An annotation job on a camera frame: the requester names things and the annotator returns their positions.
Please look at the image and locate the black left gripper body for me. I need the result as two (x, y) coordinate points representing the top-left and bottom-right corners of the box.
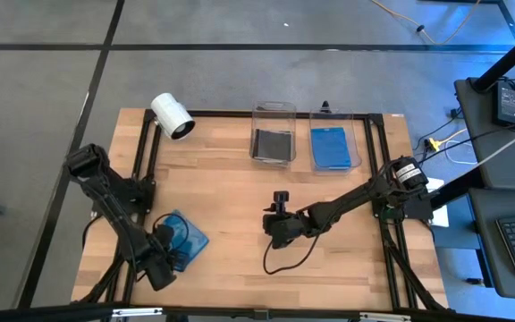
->
(138, 241), (180, 292)

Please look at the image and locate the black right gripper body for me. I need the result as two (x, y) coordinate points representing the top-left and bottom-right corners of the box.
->
(263, 210), (313, 250)

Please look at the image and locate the blue disc case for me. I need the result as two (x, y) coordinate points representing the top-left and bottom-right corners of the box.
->
(309, 126), (353, 171)
(148, 208), (210, 273)

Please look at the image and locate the black clear jewel case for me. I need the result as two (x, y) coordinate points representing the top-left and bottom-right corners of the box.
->
(252, 129), (294, 162)

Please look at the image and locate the clear plastic bin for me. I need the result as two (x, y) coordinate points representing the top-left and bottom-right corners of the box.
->
(250, 100), (298, 168)
(308, 106), (363, 174)

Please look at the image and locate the black crossbar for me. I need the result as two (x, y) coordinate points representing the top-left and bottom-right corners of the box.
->
(0, 302), (515, 322)

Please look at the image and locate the white paper sheet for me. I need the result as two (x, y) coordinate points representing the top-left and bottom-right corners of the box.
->
(426, 177), (451, 228)

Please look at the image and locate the dark grey desk top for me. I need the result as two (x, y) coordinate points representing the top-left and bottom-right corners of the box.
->
(453, 76), (515, 191)
(468, 187), (515, 301)

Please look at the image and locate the white slanted rod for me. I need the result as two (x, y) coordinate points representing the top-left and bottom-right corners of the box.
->
(460, 131), (515, 174)

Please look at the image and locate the black power adapter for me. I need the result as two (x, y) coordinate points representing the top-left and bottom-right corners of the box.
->
(492, 79), (515, 129)

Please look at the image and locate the black slanted pole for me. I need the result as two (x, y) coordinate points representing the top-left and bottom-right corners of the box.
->
(471, 21), (515, 93)

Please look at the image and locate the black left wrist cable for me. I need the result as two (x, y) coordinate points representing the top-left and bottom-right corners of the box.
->
(152, 212), (190, 252)

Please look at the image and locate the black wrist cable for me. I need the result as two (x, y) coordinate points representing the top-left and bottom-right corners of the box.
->
(262, 232), (322, 275)
(152, 212), (190, 252)

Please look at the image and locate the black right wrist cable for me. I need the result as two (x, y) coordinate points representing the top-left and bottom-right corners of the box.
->
(262, 232), (322, 275)

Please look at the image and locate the silver bracket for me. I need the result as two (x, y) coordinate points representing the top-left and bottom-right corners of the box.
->
(112, 307), (164, 318)
(359, 311), (413, 322)

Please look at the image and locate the black aluminium table frame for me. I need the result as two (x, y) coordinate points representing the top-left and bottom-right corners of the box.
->
(72, 108), (449, 314)

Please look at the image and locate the white cable loop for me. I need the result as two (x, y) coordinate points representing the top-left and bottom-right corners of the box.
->
(443, 139), (480, 165)

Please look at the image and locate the yellow power cord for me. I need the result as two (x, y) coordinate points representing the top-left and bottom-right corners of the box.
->
(370, 0), (483, 46)

